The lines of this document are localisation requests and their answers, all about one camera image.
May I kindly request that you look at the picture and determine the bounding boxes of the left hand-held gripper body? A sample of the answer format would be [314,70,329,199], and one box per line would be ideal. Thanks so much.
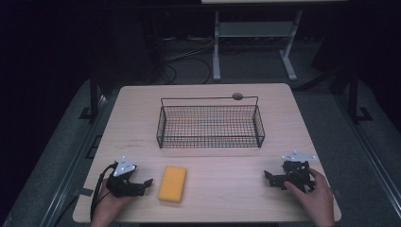
[105,155,140,199]

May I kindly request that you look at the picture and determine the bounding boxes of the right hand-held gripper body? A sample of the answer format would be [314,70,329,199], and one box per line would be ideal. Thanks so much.
[281,149,318,194]

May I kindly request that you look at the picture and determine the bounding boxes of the yellow sponge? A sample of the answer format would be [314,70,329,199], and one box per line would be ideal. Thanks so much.
[157,165,188,204]

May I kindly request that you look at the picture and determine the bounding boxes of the black wire basket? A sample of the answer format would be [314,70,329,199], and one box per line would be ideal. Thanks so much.
[155,96,267,149]

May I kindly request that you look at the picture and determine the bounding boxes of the person's left hand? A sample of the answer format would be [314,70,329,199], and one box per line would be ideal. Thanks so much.
[90,179,135,227]

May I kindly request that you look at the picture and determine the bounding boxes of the person's right hand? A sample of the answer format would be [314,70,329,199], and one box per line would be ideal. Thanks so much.
[283,166,336,227]

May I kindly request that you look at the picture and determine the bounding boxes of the white metal stand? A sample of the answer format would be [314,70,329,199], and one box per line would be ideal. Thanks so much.
[212,9,305,82]

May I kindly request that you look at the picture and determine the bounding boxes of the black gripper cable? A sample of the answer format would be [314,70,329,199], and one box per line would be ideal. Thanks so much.
[90,163,118,222]

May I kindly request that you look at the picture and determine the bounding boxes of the black stand post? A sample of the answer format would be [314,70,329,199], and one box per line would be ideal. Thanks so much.
[78,71,101,122]
[346,67,374,125]

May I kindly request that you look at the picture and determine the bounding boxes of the black cables on floor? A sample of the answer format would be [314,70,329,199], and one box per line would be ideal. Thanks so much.
[162,37,218,85]

